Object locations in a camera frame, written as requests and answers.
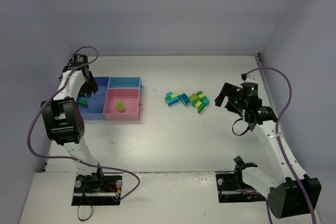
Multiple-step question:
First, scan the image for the dark green sloped lego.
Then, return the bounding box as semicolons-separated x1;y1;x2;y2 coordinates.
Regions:
78;99;88;108

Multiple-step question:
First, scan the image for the green yellow teal lego cluster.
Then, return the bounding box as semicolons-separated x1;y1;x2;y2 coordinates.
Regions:
189;91;210;114

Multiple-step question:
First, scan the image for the lime green lego brick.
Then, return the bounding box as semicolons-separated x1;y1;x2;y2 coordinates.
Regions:
116;101;125;112

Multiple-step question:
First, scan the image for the teal green lego stack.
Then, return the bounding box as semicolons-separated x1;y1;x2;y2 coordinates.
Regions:
165;92;180;107

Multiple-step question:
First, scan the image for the teal printed lego brick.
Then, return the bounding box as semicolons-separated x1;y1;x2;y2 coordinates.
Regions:
178;93;191;107

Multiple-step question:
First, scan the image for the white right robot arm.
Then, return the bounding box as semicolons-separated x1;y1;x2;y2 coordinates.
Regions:
215;77;321;219

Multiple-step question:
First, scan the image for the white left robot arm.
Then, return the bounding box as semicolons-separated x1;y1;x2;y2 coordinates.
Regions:
41;54;103;186

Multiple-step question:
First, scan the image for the blue plastic bin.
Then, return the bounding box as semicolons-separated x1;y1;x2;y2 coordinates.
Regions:
77;77;109;120

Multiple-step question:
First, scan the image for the teal plastic bin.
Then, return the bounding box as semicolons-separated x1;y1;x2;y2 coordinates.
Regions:
108;77;143;89

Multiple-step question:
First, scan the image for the pink plastic bin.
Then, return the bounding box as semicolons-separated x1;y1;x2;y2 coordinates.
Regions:
103;88;142;121

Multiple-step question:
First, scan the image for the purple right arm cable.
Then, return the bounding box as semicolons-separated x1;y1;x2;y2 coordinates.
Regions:
240;67;317;224

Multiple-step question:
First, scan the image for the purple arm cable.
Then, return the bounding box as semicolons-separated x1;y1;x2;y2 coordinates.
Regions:
27;46;141;202
240;67;317;224

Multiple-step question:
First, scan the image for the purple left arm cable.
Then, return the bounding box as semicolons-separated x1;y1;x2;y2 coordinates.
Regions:
27;46;141;202

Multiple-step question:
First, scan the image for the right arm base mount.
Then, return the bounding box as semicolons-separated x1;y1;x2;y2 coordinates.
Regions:
215;172;265;204

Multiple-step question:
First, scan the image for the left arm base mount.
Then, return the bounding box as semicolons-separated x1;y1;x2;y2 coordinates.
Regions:
71;174;123;206

